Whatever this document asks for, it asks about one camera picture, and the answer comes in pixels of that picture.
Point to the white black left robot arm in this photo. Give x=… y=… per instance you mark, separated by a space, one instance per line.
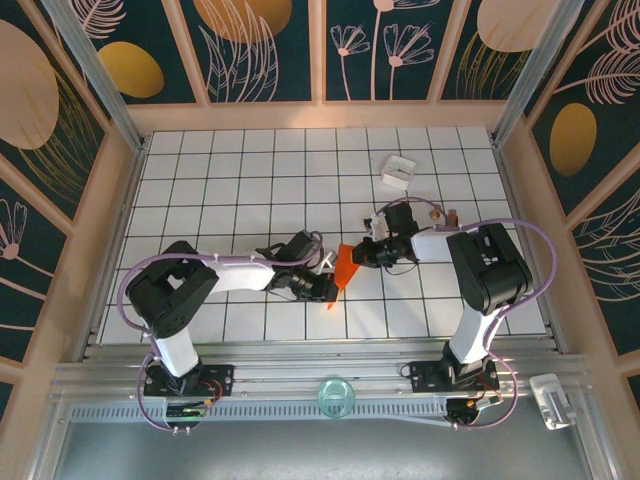
x=165 y=295

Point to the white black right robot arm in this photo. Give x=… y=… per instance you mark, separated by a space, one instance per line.
x=490 y=270

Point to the white square container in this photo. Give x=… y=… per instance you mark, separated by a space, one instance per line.
x=397 y=184

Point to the clear green glass cup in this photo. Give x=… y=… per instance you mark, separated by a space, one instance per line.
x=336 y=397

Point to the clear acrylic holder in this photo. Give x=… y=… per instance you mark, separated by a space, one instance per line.
x=554 y=402

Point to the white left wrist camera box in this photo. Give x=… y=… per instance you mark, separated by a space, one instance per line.
x=325 y=262

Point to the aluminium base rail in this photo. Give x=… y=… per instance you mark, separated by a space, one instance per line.
x=300 y=370

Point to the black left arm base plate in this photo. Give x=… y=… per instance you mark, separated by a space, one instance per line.
x=220 y=380

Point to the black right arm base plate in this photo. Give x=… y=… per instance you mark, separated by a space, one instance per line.
x=425 y=377

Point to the aluminium table side rail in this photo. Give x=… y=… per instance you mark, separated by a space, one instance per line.
x=112 y=240
x=537 y=225

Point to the aluminium frame post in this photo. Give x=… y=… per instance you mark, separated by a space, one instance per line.
x=540 y=60
x=95 y=70

